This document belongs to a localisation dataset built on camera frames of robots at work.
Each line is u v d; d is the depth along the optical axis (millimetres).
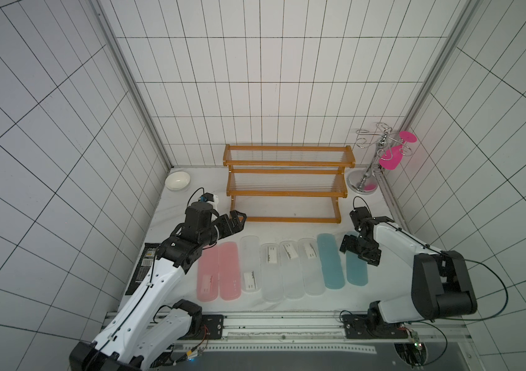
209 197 680
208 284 812
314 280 818
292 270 854
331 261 852
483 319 436
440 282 434
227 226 646
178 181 1102
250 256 884
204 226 570
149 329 533
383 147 929
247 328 743
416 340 696
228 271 848
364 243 727
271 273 835
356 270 830
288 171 1004
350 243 834
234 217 657
